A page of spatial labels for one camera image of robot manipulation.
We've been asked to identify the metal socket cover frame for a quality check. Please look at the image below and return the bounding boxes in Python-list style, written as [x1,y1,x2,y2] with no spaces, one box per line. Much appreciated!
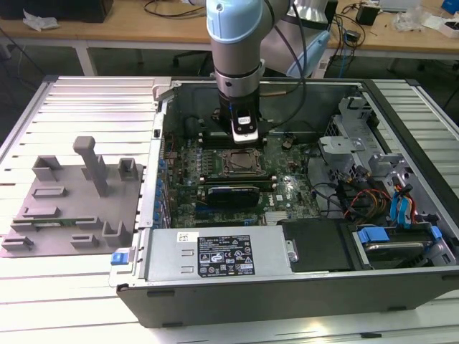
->
[222,150,266,177]

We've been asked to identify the CPU socket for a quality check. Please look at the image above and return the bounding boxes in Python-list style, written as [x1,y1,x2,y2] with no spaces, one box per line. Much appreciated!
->
[219,147,268,178]

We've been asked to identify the black round board component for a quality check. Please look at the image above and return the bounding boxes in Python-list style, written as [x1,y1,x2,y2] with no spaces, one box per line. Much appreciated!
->
[184,116,200,139]

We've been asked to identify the grey case latch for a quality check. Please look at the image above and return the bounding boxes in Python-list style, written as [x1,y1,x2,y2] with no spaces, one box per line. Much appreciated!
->
[152,77,174,102]

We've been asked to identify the green motherboard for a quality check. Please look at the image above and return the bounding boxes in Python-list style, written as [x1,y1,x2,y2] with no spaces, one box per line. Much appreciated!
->
[159,134,322,229]

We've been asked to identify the black graphics card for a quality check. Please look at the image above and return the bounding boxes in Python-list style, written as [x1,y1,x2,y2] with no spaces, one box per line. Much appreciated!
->
[204,184,262,209]

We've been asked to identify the silver drive cage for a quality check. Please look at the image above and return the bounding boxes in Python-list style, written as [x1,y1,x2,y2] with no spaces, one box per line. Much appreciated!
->
[317,95,381,187]

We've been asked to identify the silver chipset heatsink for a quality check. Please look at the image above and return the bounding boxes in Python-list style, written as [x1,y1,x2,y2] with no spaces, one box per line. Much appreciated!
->
[264,211,290,226]

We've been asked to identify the tall black box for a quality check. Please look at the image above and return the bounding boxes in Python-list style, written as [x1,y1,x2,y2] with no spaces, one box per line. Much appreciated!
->
[324,0,340,26]

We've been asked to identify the silver power supply unit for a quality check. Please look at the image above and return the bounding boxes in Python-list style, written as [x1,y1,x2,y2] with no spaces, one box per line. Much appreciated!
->
[143,226,293,282]

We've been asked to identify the black plastic shroud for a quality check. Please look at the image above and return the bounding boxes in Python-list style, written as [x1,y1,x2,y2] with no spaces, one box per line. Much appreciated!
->
[279,217,358,274]

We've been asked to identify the small black cube box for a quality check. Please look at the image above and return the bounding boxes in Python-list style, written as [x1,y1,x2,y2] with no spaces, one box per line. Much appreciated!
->
[356,4,380,26]

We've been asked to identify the grey parts rack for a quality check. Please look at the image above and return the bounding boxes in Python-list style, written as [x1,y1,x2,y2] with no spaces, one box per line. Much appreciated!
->
[0,135,146,259]

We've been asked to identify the large black equipment box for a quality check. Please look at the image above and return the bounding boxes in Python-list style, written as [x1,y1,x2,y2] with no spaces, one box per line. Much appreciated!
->
[0,0,115,22]

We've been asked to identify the flat silver box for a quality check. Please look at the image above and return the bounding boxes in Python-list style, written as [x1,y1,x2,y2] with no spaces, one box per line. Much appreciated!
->
[379,0,421,11]

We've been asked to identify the clear plastic bag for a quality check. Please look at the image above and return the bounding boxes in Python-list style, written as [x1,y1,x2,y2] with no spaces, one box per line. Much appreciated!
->
[390,7,431,33]

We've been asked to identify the crumpled white paper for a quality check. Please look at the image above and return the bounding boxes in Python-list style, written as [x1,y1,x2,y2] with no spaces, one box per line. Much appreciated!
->
[22,9,60,32]

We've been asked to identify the black grey PC case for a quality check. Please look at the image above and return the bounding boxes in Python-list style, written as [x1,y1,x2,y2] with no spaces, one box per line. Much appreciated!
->
[116,77,459,329]

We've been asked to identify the green RAM stick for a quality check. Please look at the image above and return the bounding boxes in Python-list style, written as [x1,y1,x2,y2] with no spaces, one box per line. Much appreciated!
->
[31,221,78,228]

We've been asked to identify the hard disk in blue carrier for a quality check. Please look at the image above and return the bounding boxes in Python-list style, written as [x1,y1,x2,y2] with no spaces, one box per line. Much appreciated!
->
[353,224,443,270]

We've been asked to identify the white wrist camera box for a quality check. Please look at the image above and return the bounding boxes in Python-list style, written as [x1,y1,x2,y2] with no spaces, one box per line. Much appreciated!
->
[229,107,260,145]

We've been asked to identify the blue cable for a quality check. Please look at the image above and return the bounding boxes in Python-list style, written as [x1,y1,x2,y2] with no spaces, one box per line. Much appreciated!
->
[337,49,348,78]

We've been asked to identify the thick black wire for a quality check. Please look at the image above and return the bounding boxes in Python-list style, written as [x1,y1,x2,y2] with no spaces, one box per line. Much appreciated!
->
[311,181,347,218]

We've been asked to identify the wooden desk white frame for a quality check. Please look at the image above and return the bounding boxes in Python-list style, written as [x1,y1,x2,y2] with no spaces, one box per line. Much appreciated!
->
[0,0,459,77]

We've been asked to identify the red yellow black wire bundle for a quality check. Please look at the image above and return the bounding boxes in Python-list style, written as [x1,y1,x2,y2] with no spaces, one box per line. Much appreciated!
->
[343,189,392,219]

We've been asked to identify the blue data wire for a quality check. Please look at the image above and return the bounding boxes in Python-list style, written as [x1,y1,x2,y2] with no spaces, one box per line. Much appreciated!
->
[389,191,417,227]

